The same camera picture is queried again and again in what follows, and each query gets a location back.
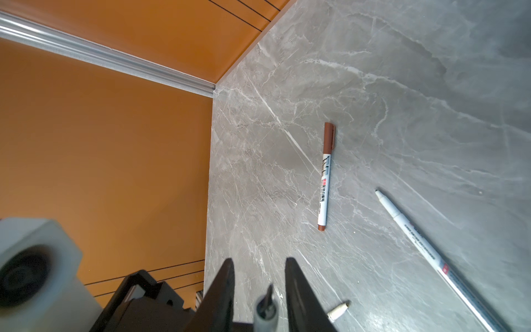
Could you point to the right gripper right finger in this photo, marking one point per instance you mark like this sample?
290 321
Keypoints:
305 313

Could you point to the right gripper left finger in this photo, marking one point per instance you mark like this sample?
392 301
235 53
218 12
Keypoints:
217 308

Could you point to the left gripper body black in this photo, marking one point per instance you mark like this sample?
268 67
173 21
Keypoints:
143 304

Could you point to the white pen dark green end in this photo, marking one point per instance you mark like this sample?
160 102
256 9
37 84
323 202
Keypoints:
266 312

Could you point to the white pen brown end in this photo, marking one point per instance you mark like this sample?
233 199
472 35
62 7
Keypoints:
329 141

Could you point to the white pen yellow end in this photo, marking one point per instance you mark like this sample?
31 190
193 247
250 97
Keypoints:
335 313

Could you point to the white pen light green end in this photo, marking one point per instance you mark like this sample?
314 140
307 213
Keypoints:
443 269

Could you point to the left aluminium corner post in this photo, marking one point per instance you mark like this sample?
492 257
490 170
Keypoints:
26 32

